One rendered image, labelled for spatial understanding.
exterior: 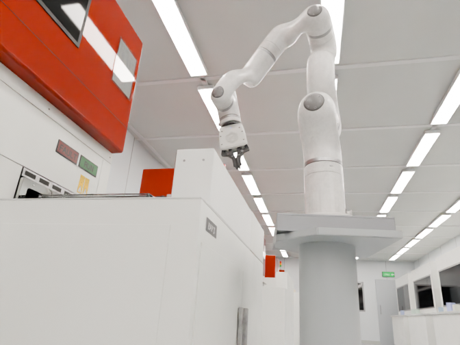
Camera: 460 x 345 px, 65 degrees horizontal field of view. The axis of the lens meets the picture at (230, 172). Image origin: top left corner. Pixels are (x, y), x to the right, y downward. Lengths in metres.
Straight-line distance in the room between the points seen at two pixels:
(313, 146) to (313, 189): 0.14
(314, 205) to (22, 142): 0.89
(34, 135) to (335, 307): 1.02
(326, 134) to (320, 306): 0.51
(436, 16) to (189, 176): 2.73
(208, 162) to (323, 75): 0.64
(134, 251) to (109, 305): 0.11
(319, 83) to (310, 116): 0.19
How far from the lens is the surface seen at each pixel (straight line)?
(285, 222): 1.02
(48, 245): 0.89
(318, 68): 1.36
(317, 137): 1.18
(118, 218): 0.82
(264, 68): 1.48
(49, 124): 1.36
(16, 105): 1.26
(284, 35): 1.52
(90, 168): 1.52
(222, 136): 1.36
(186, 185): 0.84
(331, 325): 1.03
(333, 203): 1.10
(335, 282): 1.03
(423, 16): 3.27
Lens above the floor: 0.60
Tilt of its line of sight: 21 degrees up
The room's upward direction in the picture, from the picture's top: 4 degrees clockwise
